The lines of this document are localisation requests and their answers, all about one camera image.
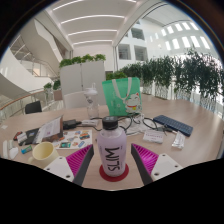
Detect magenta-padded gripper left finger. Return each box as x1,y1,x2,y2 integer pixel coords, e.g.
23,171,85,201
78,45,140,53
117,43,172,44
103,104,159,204
44,143,95,187

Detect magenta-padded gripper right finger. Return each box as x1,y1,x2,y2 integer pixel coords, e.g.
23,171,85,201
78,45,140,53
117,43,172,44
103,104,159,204
130,143,184,186

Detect lilac drink bottle black cap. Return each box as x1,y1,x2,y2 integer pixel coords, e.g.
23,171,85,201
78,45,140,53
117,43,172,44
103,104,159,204
96,115,128,178

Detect colourful sticker sheet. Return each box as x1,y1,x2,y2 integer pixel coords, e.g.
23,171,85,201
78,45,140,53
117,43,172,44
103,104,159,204
53,129,93,150

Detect small white flat box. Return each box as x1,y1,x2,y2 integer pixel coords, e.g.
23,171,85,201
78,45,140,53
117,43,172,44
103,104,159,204
143,129,165,144

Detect black power adapter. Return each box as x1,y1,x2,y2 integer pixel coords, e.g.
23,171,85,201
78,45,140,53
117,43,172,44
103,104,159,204
62,119,78,130

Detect cream yellow mug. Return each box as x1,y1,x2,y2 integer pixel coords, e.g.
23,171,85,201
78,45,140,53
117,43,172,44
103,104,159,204
27,141,60,169

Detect white sachet packet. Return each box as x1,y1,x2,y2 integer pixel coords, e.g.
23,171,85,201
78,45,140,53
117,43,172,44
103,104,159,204
171,130,186,149

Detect flat round red coaster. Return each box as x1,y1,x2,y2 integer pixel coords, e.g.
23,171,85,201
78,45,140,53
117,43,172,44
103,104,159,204
98,162,130,183

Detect small white device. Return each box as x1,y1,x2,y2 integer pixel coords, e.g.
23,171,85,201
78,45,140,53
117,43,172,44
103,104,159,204
81,119,99,127

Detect printed magazine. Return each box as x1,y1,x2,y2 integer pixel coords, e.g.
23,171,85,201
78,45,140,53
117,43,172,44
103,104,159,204
34,115,64,144

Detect black wallet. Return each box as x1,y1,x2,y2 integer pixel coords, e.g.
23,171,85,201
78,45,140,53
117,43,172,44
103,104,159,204
24,128,40,145

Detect small green blue marker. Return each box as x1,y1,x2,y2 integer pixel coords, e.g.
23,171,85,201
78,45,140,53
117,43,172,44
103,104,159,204
21,145,33,155

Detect clear plastic shaker bottle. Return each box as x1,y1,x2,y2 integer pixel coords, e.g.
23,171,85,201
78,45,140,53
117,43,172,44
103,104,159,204
83,87,100,120

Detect white chair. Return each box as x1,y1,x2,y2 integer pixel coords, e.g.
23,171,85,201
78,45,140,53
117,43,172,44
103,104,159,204
62,90,88,110

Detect white computer mouse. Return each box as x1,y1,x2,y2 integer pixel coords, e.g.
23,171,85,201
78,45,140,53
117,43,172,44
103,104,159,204
8,146,19,160

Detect small red black box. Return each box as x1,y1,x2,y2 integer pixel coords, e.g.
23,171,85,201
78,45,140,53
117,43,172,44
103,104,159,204
12,131,23,141

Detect green tote bag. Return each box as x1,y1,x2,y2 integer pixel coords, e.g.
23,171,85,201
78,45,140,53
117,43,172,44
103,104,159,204
101,77,143,118

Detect black chair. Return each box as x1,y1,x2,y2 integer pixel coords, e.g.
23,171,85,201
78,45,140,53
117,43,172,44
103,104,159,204
24,100,43,115

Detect small planter with green plants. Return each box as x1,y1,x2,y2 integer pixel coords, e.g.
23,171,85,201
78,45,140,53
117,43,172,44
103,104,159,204
43,79,64,101

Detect white cabinet topped with plants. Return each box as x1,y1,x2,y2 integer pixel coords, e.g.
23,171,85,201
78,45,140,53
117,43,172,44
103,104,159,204
59,53,108,108

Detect glass balustrade with wooden handrail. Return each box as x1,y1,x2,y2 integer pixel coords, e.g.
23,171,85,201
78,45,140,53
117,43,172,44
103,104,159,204
0,88,46,116

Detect row of green indoor trees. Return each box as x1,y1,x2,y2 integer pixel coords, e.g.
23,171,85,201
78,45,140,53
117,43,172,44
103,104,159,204
106,49,224,114

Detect ceiling light strips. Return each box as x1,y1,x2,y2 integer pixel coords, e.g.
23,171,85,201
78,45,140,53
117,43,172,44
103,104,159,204
51,0,126,46

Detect tangled black cables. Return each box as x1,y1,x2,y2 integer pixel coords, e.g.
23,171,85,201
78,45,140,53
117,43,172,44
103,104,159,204
89,113,168,134

